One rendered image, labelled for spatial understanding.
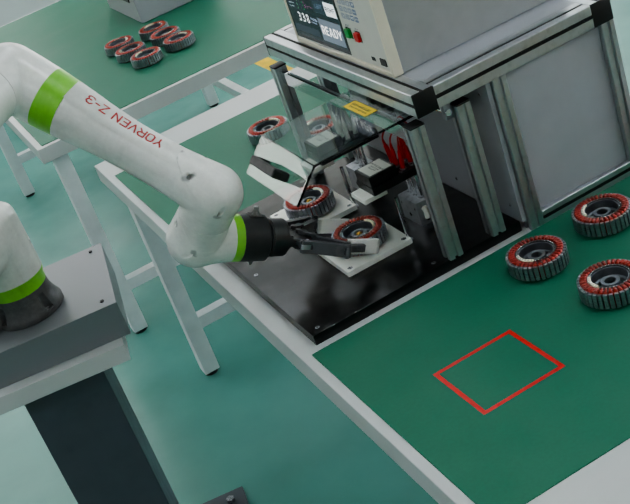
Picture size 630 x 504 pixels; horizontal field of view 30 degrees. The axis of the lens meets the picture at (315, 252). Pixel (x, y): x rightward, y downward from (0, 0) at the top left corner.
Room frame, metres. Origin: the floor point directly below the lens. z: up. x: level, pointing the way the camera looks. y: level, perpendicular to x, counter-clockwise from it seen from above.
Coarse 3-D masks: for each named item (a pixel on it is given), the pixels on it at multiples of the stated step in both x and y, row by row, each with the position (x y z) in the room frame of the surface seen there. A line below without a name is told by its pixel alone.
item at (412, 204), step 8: (408, 192) 2.20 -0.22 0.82; (400, 200) 2.20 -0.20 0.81; (408, 200) 2.17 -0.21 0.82; (416, 200) 2.15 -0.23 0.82; (424, 200) 2.14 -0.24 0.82; (408, 208) 2.18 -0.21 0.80; (416, 208) 2.14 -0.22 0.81; (408, 216) 2.19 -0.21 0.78; (416, 216) 2.15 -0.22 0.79; (424, 216) 2.14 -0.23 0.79; (424, 224) 2.14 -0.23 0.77
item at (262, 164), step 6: (252, 156) 2.09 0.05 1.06; (258, 156) 2.09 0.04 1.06; (252, 162) 2.08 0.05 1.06; (258, 162) 2.06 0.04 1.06; (264, 162) 2.04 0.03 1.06; (258, 168) 2.05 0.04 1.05; (264, 168) 2.02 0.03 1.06; (270, 168) 2.00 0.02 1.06; (276, 168) 2.00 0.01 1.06; (270, 174) 1.99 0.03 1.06; (276, 174) 1.99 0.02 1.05; (282, 174) 1.99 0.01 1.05; (288, 174) 2.00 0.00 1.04; (282, 180) 1.99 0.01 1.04
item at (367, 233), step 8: (360, 216) 2.18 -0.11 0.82; (368, 216) 2.17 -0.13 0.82; (376, 216) 2.17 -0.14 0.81; (344, 224) 2.18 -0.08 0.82; (352, 224) 2.17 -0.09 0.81; (360, 224) 2.17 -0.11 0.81; (368, 224) 2.16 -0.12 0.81; (376, 224) 2.12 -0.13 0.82; (384, 224) 2.12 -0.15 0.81; (336, 232) 2.15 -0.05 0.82; (344, 232) 2.16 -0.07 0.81; (352, 232) 2.15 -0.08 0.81; (368, 232) 2.10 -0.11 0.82; (376, 232) 2.10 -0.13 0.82; (384, 232) 2.11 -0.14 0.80; (344, 240) 2.11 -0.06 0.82; (384, 240) 2.10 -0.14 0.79; (352, 256) 2.09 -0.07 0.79
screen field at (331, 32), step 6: (318, 18) 2.34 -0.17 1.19; (324, 24) 2.32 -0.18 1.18; (330, 24) 2.29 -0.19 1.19; (336, 24) 2.26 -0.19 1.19; (324, 30) 2.33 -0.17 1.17; (330, 30) 2.30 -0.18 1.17; (336, 30) 2.27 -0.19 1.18; (324, 36) 2.34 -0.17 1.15; (330, 36) 2.31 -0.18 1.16; (336, 36) 2.28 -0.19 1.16; (342, 36) 2.25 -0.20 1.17; (336, 42) 2.29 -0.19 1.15; (342, 42) 2.26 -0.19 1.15
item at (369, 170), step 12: (360, 168) 2.18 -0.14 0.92; (372, 168) 2.16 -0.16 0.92; (384, 168) 2.14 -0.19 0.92; (396, 168) 2.17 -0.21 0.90; (408, 168) 2.15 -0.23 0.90; (360, 180) 2.17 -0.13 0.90; (372, 180) 2.12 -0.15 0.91; (384, 180) 2.13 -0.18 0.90; (396, 180) 2.13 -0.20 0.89; (408, 180) 2.20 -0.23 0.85; (360, 192) 2.16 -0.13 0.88; (372, 192) 2.12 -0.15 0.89; (384, 192) 2.13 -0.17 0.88; (420, 192) 2.16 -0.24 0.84
